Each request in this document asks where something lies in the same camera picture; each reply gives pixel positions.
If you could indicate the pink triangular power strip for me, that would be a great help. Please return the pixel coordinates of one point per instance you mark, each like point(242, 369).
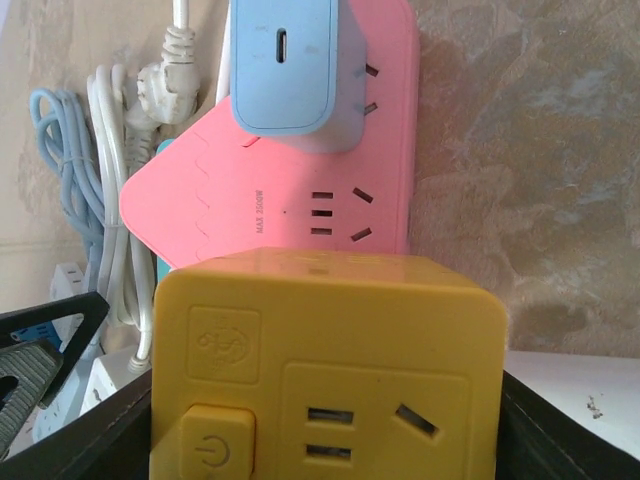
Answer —
point(217, 190)

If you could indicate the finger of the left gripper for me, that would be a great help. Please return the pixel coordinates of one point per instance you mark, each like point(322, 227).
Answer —
point(71, 325)
point(27, 371)

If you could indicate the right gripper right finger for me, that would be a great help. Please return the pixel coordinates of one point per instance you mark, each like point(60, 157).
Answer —
point(538, 441)

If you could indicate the small blue charger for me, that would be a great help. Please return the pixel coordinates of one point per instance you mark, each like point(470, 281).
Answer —
point(298, 73)

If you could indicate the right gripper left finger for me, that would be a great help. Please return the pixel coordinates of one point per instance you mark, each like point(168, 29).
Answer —
point(111, 441)

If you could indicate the yellow cube socket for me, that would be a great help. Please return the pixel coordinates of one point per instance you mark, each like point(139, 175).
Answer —
point(292, 364)

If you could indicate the white charger with cable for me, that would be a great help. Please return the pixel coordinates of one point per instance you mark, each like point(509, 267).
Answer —
point(599, 393)

